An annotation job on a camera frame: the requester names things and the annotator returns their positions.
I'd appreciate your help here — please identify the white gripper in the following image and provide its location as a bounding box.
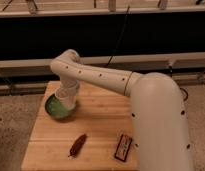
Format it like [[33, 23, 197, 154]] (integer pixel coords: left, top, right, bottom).
[[55, 75, 80, 110]]

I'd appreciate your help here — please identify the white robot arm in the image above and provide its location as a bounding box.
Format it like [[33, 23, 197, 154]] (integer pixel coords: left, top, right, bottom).
[[50, 49, 194, 171]]

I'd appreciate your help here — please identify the green ceramic bowl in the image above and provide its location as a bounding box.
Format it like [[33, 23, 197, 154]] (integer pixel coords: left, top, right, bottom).
[[45, 94, 74, 120]]

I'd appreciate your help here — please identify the brown dried chili pepper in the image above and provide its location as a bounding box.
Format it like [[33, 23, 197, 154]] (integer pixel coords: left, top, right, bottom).
[[69, 134, 87, 157]]

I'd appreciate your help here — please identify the wooden cutting board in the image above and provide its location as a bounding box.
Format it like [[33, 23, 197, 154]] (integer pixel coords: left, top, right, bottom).
[[21, 83, 137, 171]]

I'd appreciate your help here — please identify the dark rectangular box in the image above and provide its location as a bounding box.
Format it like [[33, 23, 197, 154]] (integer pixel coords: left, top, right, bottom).
[[114, 134, 132, 162]]

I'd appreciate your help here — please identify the black cable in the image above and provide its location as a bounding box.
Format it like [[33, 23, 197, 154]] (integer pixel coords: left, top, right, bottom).
[[105, 4, 132, 68]]

